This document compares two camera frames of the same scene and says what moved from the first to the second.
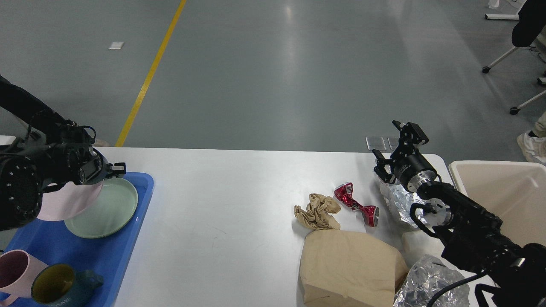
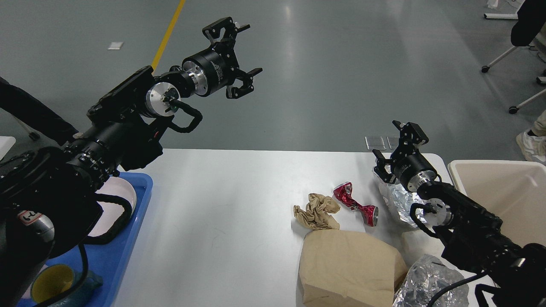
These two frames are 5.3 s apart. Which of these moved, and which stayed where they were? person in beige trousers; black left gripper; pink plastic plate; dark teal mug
Moved: pink plastic plate; black left gripper
Stayed: person in beige trousers; dark teal mug
